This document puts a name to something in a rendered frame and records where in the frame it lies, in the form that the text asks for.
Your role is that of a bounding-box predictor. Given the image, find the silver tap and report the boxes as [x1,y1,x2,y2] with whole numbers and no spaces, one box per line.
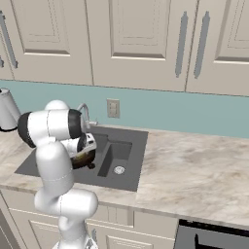
[76,102,99,127]

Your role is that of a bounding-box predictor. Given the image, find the beige base cupboard door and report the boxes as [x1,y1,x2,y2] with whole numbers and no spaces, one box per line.
[85,223,179,249]
[7,207,63,249]

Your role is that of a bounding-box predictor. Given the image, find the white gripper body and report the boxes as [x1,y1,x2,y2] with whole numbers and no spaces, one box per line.
[83,141,98,156]

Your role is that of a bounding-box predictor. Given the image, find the beige panel under sink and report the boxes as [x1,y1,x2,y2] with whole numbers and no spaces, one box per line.
[87,203,135,229]

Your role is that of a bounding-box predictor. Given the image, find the steel and black dishwasher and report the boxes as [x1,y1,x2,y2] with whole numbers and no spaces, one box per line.
[172,218,249,249]

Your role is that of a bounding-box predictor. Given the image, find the dark grey sink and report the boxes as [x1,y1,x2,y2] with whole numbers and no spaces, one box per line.
[14,124,150,193]

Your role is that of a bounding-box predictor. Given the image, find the grey base cupboard handle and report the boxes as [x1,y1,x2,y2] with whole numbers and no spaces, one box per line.
[90,228,99,245]

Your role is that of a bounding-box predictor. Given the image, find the beige wall cupboard door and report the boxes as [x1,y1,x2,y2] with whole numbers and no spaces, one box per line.
[9,0,94,87]
[185,0,249,97]
[0,0,16,82]
[85,0,199,93]

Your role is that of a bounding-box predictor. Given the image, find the grey wall socket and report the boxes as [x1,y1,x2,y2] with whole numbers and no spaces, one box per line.
[106,98,121,120]

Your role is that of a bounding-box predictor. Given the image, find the silver kettle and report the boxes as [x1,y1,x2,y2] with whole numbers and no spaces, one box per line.
[0,88,21,132]

